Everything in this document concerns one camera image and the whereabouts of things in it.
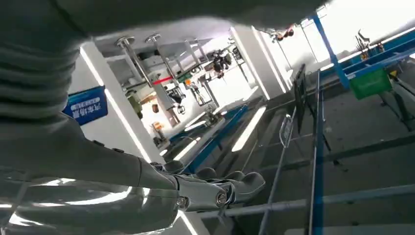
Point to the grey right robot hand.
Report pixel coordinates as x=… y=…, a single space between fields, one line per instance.
x=81 y=162

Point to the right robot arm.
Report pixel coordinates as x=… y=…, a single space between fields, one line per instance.
x=32 y=81

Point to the white pillar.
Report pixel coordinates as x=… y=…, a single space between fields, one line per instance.
x=259 y=65
x=107 y=139

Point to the blue sign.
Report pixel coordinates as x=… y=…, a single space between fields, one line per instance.
x=86 y=105

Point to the chrome stanchion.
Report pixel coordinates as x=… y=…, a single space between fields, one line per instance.
x=160 y=55
x=134 y=61

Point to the red stanchion belt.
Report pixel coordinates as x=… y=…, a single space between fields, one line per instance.
x=163 y=80

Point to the blue table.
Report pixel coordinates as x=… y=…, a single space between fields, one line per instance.
x=210 y=142

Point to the black flat screen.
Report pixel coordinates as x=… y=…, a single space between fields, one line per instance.
x=300 y=97

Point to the grey metal pipe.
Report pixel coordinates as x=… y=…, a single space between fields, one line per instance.
x=324 y=198

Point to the green plastic crate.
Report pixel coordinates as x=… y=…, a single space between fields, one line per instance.
x=371 y=84

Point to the blue metal post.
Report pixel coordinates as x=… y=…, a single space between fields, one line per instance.
x=317 y=178

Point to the blue workbench frame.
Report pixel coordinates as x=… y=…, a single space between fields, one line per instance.
x=337 y=68

